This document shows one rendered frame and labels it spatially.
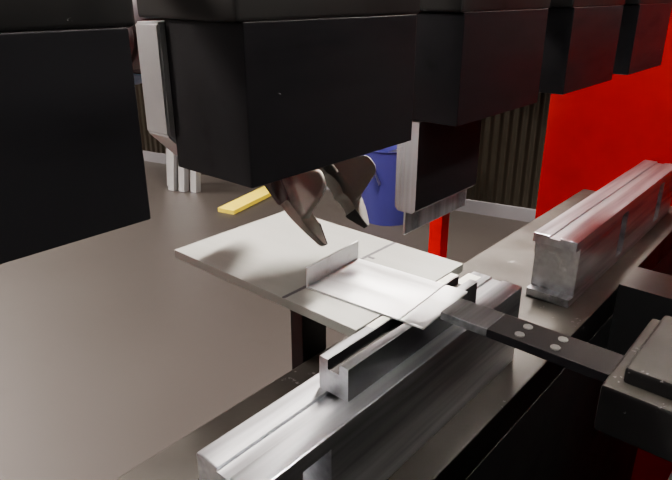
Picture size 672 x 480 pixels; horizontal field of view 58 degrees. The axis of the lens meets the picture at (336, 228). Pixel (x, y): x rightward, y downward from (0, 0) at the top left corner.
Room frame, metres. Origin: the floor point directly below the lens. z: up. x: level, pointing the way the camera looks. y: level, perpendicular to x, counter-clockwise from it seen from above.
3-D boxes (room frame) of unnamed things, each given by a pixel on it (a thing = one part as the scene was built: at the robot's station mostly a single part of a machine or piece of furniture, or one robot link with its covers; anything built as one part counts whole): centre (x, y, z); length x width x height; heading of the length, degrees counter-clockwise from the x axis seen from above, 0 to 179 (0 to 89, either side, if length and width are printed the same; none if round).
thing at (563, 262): (0.92, -0.45, 0.92); 0.50 x 0.06 x 0.10; 139
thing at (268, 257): (0.60, 0.02, 1.00); 0.26 x 0.18 x 0.01; 49
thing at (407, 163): (0.50, -0.09, 1.13); 0.10 x 0.02 x 0.10; 139
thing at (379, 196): (3.41, -0.33, 0.24); 0.42 x 0.38 x 0.49; 63
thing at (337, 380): (0.47, -0.06, 0.99); 0.20 x 0.03 x 0.03; 139
